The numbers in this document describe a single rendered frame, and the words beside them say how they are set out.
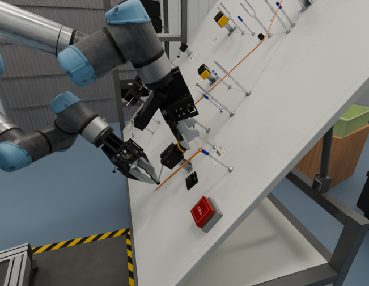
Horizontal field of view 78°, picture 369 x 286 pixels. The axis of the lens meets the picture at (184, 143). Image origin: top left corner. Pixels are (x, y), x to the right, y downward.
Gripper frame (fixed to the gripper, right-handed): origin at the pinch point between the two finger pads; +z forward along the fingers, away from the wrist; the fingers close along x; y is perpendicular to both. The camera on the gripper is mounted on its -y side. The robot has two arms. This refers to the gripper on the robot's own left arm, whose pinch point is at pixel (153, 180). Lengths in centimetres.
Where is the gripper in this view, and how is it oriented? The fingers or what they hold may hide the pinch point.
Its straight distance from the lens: 72.0
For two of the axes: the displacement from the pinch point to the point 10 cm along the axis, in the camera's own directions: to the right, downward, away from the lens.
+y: 3.7, -1.9, -9.1
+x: 5.7, -7.3, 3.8
